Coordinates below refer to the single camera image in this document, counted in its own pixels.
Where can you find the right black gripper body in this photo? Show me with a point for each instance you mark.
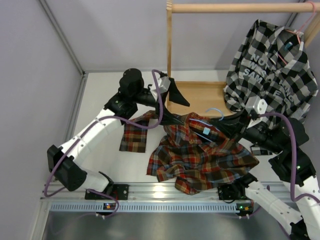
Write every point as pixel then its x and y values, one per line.
pixel 259 134

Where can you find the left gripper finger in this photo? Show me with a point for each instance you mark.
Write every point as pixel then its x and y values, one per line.
pixel 175 95
pixel 169 119

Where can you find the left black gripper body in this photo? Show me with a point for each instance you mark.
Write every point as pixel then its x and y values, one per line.
pixel 147 97

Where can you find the blue wire hanger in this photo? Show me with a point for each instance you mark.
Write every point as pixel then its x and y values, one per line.
pixel 207 123

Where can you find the red brown plaid shirt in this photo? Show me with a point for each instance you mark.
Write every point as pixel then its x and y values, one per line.
pixel 195 163

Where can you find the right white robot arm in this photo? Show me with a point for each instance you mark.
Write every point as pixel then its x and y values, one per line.
pixel 295 170

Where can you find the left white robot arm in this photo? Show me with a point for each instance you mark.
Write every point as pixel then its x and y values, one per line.
pixel 65 162

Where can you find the black white checkered shirt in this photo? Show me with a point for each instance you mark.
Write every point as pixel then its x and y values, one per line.
pixel 253 72

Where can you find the wooden clothes rack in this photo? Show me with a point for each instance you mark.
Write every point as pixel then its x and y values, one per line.
pixel 204 93

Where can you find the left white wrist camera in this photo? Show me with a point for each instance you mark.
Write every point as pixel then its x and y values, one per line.
pixel 164 83

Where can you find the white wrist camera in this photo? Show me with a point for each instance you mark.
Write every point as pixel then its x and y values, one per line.
pixel 256 106
pixel 164 83

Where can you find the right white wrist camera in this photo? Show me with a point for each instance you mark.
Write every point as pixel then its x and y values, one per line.
pixel 256 106

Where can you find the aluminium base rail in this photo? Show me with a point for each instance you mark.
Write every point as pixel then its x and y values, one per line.
pixel 164 192

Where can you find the pink wire hanger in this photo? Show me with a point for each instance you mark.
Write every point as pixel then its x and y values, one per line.
pixel 289 46

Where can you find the aluminium frame post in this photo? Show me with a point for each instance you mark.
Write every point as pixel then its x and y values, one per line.
pixel 60 34

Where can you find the perforated cable duct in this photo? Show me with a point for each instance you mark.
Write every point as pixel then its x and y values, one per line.
pixel 151 207

